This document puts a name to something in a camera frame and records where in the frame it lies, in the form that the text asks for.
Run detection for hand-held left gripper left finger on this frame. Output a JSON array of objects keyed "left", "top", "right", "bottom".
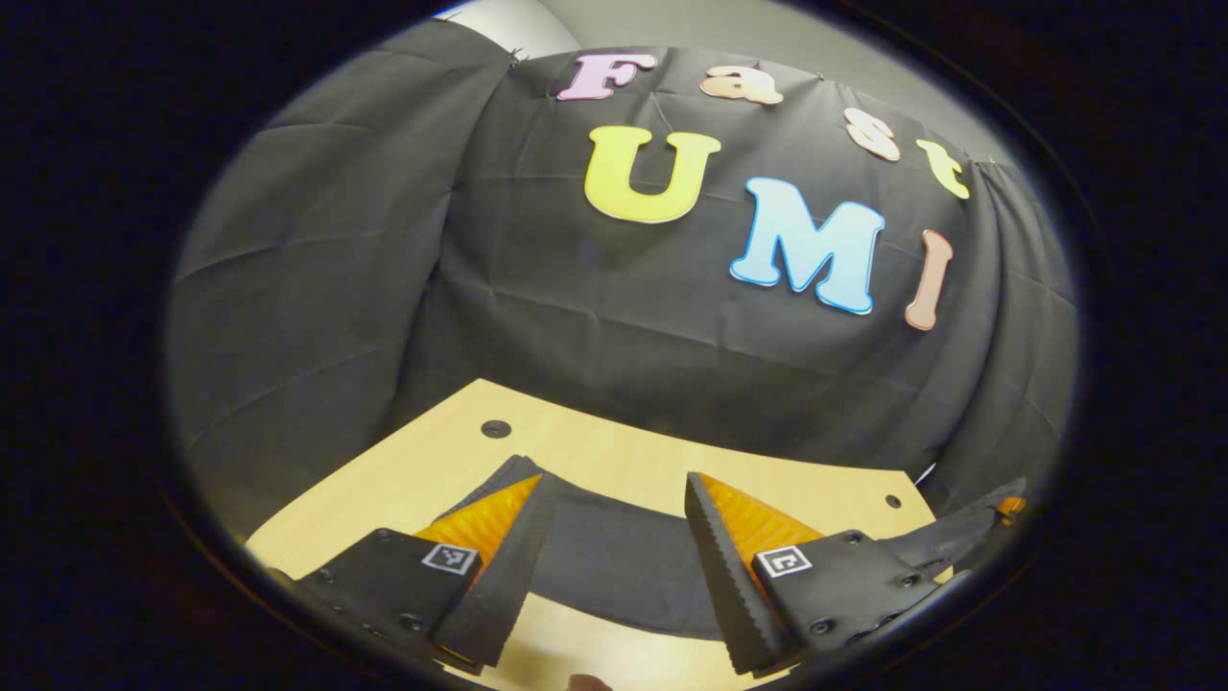
[{"left": 286, "top": 468, "right": 563, "bottom": 673}]

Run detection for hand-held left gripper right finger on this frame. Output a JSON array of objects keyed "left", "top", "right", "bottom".
[{"left": 683, "top": 470, "right": 972, "bottom": 677}]

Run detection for dark grey jeans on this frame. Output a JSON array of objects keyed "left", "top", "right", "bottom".
[{"left": 437, "top": 454, "right": 1018, "bottom": 642}]

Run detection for black backdrop cloth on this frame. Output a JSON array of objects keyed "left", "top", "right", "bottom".
[{"left": 165, "top": 17, "right": 1080, "bottom": 538}]

